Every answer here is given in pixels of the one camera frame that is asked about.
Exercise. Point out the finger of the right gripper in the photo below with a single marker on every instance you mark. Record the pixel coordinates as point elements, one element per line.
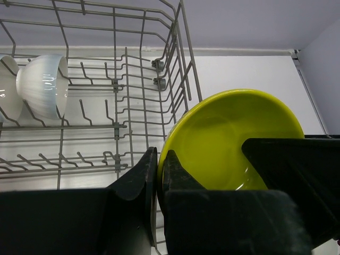
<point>307,170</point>

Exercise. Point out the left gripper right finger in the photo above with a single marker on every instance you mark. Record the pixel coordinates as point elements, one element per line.
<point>201,221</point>

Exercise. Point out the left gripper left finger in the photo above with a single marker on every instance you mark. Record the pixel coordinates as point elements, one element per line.
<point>118,219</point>

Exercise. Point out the lime green bowl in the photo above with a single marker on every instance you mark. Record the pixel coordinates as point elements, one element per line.
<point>208,138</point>

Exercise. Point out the grey wire dish rack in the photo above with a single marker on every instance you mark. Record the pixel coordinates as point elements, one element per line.
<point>131,75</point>

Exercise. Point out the white round bowl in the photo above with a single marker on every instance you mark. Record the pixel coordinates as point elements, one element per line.
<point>11,102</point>
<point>43,84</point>

